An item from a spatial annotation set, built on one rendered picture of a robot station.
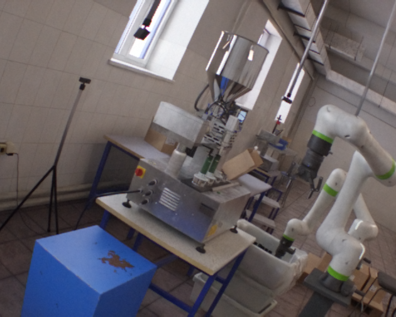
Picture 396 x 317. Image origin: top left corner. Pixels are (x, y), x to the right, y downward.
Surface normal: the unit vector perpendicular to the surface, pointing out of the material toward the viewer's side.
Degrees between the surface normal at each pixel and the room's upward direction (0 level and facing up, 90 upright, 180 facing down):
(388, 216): 90
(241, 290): 96
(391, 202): 90
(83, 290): 90
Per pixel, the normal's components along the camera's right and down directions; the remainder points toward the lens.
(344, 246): -0.77, -0.25
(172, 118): -0.37, 0.04
